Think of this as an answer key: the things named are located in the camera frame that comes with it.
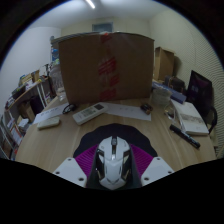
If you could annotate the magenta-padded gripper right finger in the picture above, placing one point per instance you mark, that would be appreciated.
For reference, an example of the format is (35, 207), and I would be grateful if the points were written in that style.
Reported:
(155, 170)

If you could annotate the white computer mouse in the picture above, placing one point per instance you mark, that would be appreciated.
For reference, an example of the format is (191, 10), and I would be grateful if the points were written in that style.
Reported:
(113, 163)

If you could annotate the black office chair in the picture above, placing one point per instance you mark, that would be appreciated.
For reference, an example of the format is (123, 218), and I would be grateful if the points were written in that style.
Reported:
(200, 91)

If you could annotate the white paper sheet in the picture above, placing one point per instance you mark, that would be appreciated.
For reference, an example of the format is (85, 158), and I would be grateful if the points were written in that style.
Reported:
(128, 111)
(48, 113)

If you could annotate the black mouse pad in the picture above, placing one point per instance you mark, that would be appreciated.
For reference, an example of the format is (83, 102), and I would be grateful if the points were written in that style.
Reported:
(113, 130)

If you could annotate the small beige remote control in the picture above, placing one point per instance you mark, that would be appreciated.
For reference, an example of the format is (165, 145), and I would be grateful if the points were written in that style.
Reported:
(48, 122)

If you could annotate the black marker pen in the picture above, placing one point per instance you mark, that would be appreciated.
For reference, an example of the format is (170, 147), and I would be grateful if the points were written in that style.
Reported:
(185, 136)

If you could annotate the ceiling tube light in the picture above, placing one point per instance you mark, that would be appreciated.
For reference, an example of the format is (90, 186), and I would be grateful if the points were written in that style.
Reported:
(90, 3)

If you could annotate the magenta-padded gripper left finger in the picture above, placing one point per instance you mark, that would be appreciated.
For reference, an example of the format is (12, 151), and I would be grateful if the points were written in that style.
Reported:
(71, 170)

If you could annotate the wooden shelf unit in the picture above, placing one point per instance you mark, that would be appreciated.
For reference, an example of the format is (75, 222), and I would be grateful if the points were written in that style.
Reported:
(20, 110)

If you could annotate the door with window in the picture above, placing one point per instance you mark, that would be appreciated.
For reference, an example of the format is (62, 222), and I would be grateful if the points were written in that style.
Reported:
(102, 27)

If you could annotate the clear plastic jar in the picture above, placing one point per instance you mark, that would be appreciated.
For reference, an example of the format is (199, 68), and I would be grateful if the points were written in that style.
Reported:
(57, 81)

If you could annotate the large brown cardboard box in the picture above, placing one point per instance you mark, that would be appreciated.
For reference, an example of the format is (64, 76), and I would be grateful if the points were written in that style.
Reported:
(83, 70)

